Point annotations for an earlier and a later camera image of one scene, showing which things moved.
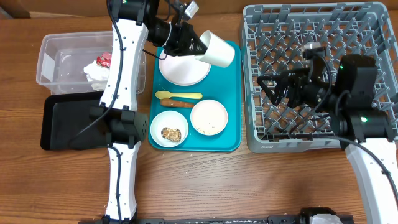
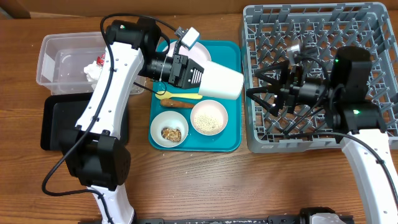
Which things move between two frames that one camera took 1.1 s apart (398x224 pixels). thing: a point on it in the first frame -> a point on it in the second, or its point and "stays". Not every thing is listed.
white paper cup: (219, 51) -> (220, 81)
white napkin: (97, 75) stays
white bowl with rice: (209, 117) stays
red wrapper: (104, 60) stays
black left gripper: (186, 35) -> (178, 72)
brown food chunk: (173, 134) stays
